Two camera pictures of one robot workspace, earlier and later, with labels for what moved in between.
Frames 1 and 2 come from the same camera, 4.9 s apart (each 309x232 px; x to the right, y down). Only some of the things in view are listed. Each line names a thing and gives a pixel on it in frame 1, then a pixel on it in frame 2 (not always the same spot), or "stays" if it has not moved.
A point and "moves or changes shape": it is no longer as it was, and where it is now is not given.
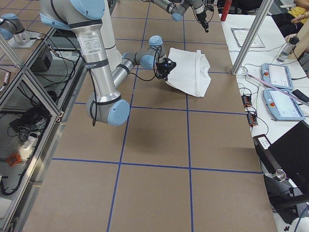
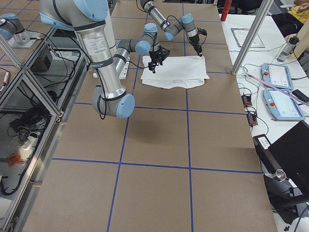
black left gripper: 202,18 -> 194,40
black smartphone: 297,93 stays
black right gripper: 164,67 -> 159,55
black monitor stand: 283,198 stays
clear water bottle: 287,49 stays
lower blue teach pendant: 282,108 stays
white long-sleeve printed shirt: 191,74 moves or changes shape
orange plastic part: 13,159 stays
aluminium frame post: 252,36 stays
